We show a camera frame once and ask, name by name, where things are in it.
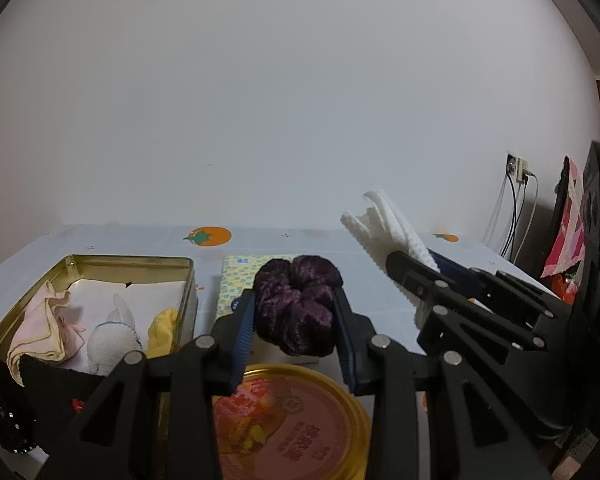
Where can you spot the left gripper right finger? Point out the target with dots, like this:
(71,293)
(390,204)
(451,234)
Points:
(352,334)

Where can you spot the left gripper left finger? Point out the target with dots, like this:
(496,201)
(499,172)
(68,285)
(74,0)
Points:
(244,318)

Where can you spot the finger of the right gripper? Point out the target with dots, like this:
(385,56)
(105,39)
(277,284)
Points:
(470,282)
(418,279)

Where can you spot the dark purple velvet scrunchie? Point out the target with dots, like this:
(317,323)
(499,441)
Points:
(294,305)

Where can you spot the yellow cloth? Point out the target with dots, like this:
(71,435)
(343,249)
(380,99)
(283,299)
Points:
(161,333)

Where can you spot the white waffle towel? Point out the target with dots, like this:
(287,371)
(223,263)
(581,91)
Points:
(383,229)

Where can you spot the white knit glove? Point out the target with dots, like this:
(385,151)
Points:
(113,339)

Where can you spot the pink towel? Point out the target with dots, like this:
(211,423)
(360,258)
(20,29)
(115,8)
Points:
(44,333)

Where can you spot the black beaded hair band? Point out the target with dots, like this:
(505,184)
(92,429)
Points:
(18,427)

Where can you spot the black fuzzy cloth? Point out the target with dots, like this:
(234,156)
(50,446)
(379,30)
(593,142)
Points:
(53,383)

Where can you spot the yellow dotted tissue pack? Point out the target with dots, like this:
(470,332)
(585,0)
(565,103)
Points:
(237,274)

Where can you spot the tomato print tablecloth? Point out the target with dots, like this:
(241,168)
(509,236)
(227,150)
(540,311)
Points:
(155,418)

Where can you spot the red plastic bag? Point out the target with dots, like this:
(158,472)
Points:
(564,288)

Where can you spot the pink patterned cloth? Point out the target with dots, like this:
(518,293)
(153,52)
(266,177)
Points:
(567,231)

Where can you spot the round gold pink lid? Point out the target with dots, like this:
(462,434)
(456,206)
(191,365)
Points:
(289,422)

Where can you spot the gold metal tin box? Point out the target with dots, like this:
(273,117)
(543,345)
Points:
(147,284)

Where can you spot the wall power outlet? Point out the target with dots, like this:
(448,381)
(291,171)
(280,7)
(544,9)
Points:
(517,169)

